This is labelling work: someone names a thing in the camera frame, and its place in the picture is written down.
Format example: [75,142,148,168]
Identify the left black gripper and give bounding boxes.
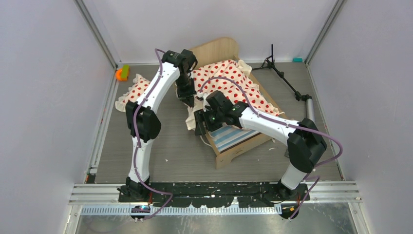
[175,74,198,109]

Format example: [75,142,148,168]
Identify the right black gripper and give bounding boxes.
[193,107,224,137]

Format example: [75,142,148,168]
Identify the blue striped mattress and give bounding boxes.
[208,126,259,153]

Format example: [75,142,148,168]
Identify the strawberry print ruffled blanket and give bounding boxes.
[191,59,282,117]

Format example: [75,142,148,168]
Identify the wooden pet bed frame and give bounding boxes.
[191,37,286,169]

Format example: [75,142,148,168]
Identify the strawberry print small pillow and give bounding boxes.
[114,74,150,113]

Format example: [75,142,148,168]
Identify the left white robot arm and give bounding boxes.
[120,49,198,202]

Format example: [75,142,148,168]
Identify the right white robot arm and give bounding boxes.
[194,91,327,200]

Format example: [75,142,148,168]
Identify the orange green toy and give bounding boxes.
[115,65,130,81]

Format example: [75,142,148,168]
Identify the black tripod stand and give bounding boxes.
[251,44,319,123]

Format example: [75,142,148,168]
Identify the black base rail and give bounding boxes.
[68,181,362,217]

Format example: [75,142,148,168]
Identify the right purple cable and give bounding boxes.
[197,78,344,211]

